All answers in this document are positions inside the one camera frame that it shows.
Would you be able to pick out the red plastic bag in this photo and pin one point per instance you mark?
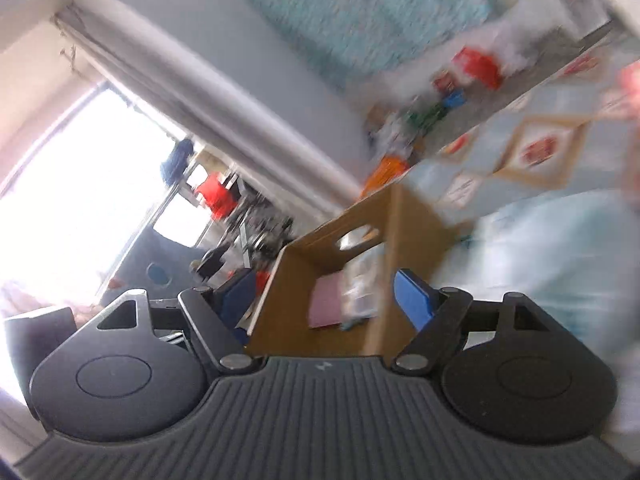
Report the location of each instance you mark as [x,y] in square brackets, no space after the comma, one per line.
[477,67]

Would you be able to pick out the small red white box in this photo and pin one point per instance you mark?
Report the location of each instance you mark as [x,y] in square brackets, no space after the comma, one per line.
[444,82]

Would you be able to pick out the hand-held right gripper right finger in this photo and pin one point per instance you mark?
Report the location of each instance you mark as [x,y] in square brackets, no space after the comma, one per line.
[415,300]

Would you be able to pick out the orange packet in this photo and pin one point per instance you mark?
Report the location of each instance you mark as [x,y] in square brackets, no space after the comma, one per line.
[385,172]

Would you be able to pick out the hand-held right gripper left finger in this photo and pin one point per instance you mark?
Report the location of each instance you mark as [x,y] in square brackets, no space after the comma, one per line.
[240,295]

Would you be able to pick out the white plastic shopping bag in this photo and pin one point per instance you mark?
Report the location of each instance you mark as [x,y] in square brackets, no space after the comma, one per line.
[550,270]

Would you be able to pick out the brown cardboard box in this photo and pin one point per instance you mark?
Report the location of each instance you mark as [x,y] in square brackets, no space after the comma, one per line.
[285,320]

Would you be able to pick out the grey curtain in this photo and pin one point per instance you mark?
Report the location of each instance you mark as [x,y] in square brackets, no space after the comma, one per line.
[225,110]

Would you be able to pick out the hanging dark blue garment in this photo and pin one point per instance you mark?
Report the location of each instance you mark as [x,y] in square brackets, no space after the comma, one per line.
[177,160]

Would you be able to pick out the red plastic item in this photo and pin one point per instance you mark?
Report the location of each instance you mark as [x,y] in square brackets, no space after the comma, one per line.
[216,195]

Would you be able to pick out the teal floral cloth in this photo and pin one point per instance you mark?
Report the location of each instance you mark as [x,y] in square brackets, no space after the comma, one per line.
[360,15]

